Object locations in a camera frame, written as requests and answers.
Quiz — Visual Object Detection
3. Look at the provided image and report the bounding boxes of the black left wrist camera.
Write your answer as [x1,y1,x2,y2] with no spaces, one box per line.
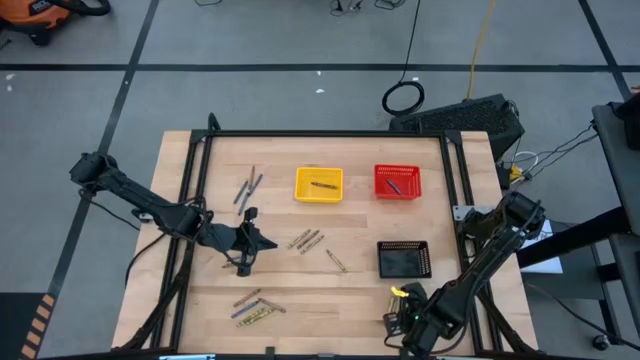
[212,222,244,251]

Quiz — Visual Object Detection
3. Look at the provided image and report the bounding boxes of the black mat orange stripes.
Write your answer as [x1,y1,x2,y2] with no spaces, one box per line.
[0,292,57,360]

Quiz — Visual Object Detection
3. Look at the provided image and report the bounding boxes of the grey side table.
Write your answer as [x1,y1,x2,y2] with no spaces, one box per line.
[591,102,640,321]

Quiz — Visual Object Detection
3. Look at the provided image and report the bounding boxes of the orange shop vacuum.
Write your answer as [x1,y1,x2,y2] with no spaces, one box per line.
[0,0,112,47]

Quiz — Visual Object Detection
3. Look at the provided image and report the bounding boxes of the black computer tower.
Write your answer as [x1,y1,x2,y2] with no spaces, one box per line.
[388,93,526,162]

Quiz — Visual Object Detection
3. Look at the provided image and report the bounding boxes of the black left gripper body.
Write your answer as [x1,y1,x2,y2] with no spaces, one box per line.
[197,206,261,278]

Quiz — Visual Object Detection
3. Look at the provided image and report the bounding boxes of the yellow plastic basket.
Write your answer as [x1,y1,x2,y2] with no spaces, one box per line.
[293,165,345,204]

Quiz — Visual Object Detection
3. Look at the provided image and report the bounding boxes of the black cable bundle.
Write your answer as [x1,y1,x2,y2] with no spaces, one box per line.
[519,122,600,181]

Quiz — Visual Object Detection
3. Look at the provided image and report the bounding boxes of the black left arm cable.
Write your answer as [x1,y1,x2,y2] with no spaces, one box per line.
[77,189,169,287]

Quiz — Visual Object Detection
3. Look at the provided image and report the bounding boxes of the white paper sheet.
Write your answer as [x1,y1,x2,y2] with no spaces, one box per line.
[517,219,565,275]

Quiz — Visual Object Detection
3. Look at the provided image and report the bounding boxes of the yellow cable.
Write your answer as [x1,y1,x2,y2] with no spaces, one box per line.
[465,0,498,100]

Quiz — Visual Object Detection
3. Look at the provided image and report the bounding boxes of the black cable with coil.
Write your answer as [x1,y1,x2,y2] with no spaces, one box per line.
[381,0,426,118]

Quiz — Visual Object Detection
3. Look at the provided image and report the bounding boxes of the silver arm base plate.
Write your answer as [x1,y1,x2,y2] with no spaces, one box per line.
[452,204,482,222]

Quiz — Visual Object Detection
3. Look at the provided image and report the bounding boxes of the black plastic basket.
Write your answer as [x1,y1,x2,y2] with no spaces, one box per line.
[376,239,433,280]

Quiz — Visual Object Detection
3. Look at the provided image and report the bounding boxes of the black floor cable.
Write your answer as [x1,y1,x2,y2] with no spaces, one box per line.
[524,282,640,349]

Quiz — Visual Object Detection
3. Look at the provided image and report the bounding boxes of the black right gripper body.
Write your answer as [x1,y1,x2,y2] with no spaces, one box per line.
[398,281,437,352]

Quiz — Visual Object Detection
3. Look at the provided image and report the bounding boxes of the black metal table frame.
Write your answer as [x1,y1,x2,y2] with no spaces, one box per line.
[119,112,539,360]

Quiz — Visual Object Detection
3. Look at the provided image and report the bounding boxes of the black metal beam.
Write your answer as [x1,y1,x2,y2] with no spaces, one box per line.
[516,206,632,270]

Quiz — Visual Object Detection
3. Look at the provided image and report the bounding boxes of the black device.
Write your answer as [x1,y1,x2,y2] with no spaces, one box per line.
[607,88,640,151]

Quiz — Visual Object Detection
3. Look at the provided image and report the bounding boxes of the red plastic basket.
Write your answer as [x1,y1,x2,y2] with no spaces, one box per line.
[373,163,423,201]

